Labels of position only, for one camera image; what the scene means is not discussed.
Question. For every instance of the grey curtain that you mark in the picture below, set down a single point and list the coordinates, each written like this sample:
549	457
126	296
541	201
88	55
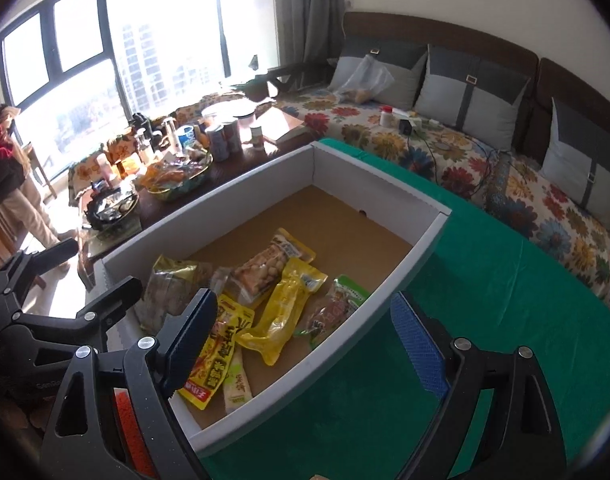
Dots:
305	10

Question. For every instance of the brown book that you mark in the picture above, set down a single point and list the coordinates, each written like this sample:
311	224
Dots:
285	122

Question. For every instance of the long yellow red snack packet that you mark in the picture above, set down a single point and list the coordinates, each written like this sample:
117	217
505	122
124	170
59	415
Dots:
220	355

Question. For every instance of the metal can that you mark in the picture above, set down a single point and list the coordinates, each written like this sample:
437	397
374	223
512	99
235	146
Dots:
216	144
233	137

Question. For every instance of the plain yellow snack packet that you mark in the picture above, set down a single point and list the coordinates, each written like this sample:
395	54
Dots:
280	315

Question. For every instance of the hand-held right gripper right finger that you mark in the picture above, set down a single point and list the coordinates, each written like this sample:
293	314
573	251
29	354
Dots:
417	355

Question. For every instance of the floral bed sheet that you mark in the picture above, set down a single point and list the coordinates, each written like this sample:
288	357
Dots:
535	210

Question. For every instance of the white bottle red cap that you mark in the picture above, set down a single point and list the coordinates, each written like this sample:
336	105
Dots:
387	117

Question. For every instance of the dark wooden armchair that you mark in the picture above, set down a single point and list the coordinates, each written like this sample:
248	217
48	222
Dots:
285	77

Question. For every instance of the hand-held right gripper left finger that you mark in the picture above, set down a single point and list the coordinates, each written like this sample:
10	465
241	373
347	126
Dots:
190	345

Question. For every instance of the basket of snacks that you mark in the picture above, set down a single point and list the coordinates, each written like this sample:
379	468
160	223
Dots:
177	177

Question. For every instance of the white cardboard box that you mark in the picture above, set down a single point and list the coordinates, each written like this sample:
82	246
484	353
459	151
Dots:
365	240

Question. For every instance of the brown snack bag yellow trim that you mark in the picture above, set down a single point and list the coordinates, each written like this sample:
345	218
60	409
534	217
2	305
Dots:
170	290

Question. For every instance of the clear peanut snack packet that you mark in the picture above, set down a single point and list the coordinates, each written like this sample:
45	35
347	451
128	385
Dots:
260	270

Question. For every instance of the green blanket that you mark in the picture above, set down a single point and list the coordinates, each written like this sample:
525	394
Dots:
485	310

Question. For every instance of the cream snack packet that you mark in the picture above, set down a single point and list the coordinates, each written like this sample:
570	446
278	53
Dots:
237	385

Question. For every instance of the clear plastic bag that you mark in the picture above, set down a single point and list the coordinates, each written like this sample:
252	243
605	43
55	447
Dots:
367	77

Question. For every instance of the black framed window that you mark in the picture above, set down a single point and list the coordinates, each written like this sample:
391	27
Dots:
160	35

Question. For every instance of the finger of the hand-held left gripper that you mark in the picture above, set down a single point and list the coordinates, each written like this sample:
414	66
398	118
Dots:
115	297
40	260

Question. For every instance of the black garment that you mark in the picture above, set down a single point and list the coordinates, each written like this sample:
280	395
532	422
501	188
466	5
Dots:
2	175

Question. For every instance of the grey two-tone pillow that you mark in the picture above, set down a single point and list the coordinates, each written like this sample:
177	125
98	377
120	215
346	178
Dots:
580	160
405	75
475	105

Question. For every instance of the beige pants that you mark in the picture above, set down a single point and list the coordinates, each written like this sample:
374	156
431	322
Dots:
35	210

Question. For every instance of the blue white cup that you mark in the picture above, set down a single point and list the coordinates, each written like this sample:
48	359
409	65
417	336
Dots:
187	139

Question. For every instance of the brown headboard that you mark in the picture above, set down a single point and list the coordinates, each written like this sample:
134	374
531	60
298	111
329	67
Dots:
460	35

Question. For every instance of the brown meat packet green end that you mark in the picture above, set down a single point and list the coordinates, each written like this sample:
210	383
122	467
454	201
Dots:
330	310

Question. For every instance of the wooden side table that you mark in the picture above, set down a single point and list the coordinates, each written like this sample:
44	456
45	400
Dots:
235	165

